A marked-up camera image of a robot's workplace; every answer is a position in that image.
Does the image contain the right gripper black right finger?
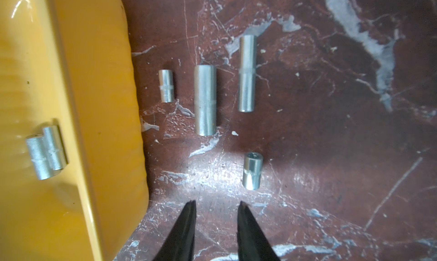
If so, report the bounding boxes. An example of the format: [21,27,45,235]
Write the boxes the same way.
[237,201,280,261]

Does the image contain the yellow plastic storage tray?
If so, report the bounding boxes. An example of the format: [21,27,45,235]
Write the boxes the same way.
[1,0,149,261]

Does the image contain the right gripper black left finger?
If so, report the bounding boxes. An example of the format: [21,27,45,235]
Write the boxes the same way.
[153,200,196,261]

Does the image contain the short steel socket front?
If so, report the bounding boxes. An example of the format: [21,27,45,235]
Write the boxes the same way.
[242,152,264,190]

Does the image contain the short steel socket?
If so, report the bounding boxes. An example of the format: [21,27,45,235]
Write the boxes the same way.
[242,152,264,190]
[158,69,174,103]

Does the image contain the thin long steel socket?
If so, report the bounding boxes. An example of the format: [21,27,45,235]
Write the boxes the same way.
[239,35,257,113]

